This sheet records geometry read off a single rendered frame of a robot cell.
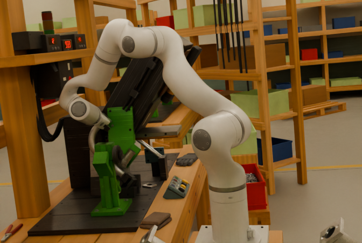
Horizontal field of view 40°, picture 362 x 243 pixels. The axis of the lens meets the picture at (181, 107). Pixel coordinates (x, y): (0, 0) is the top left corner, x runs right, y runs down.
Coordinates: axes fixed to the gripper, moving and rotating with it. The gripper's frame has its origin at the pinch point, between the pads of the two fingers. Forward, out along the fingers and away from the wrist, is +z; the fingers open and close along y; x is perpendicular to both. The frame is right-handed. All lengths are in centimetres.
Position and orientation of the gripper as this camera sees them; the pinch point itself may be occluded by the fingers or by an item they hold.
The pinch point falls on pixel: (102, 120)
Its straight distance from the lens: 217.8
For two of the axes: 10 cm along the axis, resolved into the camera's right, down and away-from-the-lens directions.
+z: 1.2, 1.7, 9.8
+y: -7.2, -6.6, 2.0
